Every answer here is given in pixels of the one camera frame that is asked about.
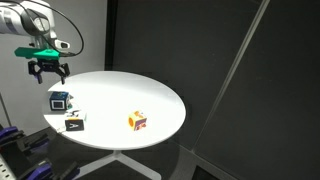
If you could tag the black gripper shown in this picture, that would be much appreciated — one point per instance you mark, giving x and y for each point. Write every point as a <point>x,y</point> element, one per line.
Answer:
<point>47,65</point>

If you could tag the light blue plush cube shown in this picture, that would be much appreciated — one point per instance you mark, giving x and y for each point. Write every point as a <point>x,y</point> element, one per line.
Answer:
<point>58,100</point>

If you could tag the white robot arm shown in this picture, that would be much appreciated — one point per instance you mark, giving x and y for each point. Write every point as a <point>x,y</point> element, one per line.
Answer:
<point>13,20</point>

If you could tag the black checkered plush cube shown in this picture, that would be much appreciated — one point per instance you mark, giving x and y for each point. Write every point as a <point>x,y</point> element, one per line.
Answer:
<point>75,125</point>

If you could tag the orange plush cube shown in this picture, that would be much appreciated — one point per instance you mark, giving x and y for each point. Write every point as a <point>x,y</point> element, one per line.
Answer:
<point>137,120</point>

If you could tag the black spring clamp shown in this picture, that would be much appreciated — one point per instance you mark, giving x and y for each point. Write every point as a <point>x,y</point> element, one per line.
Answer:
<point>33,141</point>

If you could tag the white table base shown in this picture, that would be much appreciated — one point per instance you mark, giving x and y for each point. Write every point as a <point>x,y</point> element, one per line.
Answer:
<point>116,155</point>

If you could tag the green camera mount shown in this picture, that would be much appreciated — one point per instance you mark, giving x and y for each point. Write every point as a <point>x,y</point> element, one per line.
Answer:
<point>33,52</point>

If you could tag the perforated metal rail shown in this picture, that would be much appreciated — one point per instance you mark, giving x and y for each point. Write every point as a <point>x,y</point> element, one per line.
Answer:
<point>6,170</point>

